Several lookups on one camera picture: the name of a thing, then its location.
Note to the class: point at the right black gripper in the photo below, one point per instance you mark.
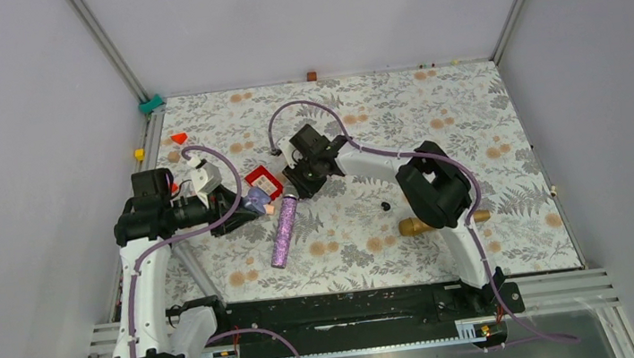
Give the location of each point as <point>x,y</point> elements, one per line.
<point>292,173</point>

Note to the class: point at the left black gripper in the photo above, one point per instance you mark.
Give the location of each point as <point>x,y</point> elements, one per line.
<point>220,201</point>

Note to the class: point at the lavender earbud charging case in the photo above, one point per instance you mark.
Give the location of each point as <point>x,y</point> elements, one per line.
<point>256,198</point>

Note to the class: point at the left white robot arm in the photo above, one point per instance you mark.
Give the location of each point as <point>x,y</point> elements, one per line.
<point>145,233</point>

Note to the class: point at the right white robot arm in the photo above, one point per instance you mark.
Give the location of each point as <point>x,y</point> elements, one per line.
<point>441,193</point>

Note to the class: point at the floral table mat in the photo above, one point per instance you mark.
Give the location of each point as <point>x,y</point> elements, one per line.
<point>342,238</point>

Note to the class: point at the peach pink microphone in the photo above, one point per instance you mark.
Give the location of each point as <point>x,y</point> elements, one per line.
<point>269,209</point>

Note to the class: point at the red toy block tray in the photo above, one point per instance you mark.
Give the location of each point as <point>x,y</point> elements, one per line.
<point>262,178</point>

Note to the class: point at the purple glitter microphone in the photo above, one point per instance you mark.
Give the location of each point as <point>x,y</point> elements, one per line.
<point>282,241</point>

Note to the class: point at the red triangular block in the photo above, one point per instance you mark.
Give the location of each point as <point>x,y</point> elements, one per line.
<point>179,138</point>

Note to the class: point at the yellow cube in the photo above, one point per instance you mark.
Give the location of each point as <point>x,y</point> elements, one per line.
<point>139,154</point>

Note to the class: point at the gold microphone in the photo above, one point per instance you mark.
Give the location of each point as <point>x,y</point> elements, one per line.
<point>415,226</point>

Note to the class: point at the teal clamp block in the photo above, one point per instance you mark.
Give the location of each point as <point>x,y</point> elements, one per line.
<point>149,106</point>

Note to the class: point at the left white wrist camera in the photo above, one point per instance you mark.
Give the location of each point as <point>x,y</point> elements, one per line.
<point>204,177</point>

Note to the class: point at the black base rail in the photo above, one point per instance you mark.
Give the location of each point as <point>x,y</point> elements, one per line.
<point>338,324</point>

